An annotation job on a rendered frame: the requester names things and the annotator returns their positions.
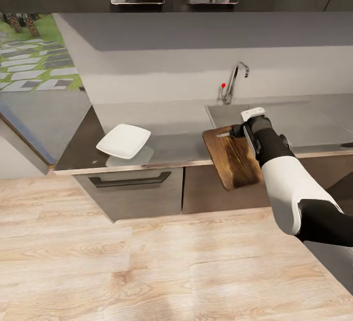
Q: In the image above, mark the fixed window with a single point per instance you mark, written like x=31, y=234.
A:
x=42, y=97

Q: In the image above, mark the bowl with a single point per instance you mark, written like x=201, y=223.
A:
x=124, y=141

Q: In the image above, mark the dishwasher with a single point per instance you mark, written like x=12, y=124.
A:
x=135, y=193

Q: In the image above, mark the cutting board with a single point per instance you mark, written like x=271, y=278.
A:
x=233, y=159

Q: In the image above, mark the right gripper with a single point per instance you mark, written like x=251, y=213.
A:
x=238, y=130

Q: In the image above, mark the drop in sink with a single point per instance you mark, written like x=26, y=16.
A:
x=301, y=122

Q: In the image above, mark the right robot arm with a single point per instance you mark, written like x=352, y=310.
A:
x=300, y=205

